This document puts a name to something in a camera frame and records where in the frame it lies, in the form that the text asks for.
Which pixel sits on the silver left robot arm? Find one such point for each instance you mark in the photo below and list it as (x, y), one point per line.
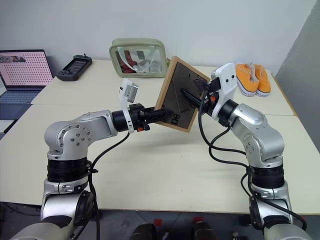
(75, 135)

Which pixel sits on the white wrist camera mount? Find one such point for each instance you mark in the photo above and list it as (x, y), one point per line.
(128, 91)
(226, 75)

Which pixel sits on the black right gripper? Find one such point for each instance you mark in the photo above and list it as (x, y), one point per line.
(210, 97)

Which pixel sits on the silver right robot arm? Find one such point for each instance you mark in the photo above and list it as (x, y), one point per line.
(255, 125)

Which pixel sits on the orange canvas shoe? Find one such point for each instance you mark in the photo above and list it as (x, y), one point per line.
(246, 77)
(263, 80)

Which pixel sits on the black handheld game controller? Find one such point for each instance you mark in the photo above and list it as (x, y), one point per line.
(73, 67)

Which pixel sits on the wooden picture frame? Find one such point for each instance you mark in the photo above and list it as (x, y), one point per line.
(178, 75)

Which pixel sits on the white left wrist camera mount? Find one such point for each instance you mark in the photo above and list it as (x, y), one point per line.
(128, 91)

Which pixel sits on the open laptop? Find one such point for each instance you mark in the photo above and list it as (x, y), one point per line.
(22, 67)

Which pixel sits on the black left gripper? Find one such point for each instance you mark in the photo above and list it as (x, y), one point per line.
(138, 117)

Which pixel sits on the green transparent zip pouch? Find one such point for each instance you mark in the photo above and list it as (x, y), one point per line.
(140, 60)

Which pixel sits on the dark rounded shape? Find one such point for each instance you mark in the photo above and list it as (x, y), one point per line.
(205, 232)
(143, 232)

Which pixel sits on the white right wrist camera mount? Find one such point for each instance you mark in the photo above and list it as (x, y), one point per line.
(226, 75)

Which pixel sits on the grey partition panel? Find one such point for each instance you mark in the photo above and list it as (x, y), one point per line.
(300, 75)

